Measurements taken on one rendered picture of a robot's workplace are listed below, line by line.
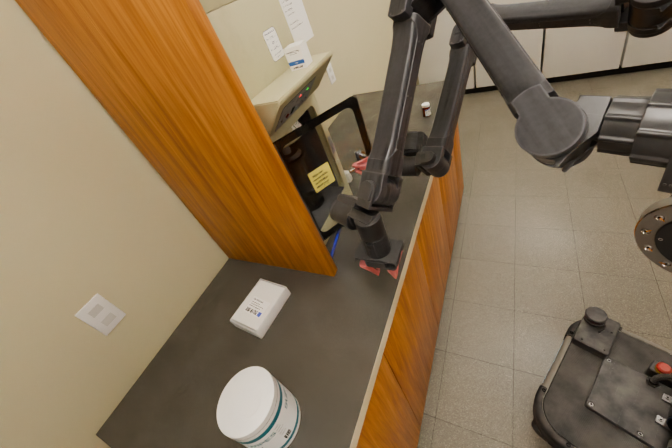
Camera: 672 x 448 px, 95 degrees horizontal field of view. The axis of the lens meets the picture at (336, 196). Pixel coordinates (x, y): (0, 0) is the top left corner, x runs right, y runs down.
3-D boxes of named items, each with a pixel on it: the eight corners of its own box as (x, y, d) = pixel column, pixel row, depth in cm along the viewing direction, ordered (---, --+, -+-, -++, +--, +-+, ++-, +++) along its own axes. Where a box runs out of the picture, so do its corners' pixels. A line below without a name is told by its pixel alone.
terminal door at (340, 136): (319, 242, 107) (267, 145, 83) (384, 194, 115) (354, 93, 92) (320, 243, 106) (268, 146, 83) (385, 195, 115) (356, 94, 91)
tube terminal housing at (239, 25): (267, 247, 121) (128, 45, 76) (304, 192, 142) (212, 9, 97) (320, 254, 109) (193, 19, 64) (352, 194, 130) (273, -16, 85)
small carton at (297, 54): (291, 71, 87) (282, 49, 83) (297, 65, 90) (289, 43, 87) (307, 67, 85) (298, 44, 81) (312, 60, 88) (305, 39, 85)
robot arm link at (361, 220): (366, 227, 60) (385, 208, 62) (342, 215, 65) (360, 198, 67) (374, 249, 64) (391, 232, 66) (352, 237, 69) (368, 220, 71)
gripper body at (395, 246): (364, 241, 75) (356, 220, 71) (405, 245, 70) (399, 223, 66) (355, 262, 71) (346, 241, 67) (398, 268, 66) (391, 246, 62)
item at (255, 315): (235, 326, 97) (228, 320, 95) (265, 284, 107) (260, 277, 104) (262, 339, 91) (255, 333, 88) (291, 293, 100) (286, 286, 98)
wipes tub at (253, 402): (239, 442, 72) (203, 422, 63) (269, 383, 80) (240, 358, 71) (283, 468, 65) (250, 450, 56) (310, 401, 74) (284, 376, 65)
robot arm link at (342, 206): (374, 182, 59) (399, 187, 65) (335, 168, 67) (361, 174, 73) (357, 240, 61) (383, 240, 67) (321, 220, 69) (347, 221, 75)
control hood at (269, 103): (259, 142, 81) (241, 107, 76) (312, 88, 102) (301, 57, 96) (294, 139, 76) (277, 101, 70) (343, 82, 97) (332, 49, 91)
